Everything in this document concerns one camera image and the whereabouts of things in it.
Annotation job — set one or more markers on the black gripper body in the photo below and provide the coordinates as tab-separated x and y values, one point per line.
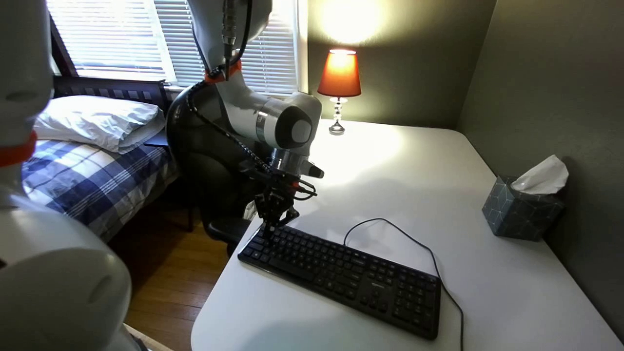
276	192

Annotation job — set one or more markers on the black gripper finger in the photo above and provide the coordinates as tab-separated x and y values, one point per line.
270	223
287	217

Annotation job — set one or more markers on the black computer keyboard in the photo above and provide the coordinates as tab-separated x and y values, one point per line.
338	274

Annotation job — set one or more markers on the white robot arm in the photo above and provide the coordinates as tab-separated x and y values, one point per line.
285	124

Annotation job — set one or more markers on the black leather office chair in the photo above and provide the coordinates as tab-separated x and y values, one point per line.
196	157

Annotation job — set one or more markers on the orange shade table lamp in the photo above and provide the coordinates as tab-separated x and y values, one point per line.
340	75

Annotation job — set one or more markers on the blue plaid blanket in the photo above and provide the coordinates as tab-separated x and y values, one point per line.
85	182

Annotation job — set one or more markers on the white pillow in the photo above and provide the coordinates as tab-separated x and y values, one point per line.
98	120

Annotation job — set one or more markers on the teal tissue box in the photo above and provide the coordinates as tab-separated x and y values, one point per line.
518	212

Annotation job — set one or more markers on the white window blinds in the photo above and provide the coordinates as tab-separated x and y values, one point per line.
110	32

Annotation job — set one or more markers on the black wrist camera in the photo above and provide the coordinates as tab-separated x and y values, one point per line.
313	173

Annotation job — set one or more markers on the dark bed frame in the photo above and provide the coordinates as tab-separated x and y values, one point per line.
110	89

